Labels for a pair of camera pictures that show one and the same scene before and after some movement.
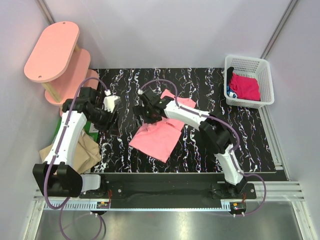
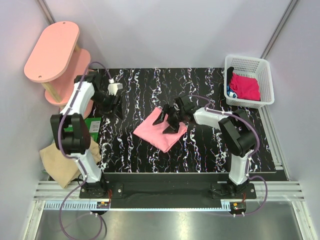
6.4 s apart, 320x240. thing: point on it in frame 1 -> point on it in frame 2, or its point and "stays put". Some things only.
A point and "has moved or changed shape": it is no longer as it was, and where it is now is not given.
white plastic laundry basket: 252,67 stays put
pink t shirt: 159,139 has moved or changed shape
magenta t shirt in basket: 246,88 stays put
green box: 88,126 stays put
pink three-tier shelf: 57,63 stays put
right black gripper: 139,110 -> 173,128
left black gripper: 111,127 -> 116,109
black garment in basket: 229,75 stays put
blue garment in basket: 230,93 stays put
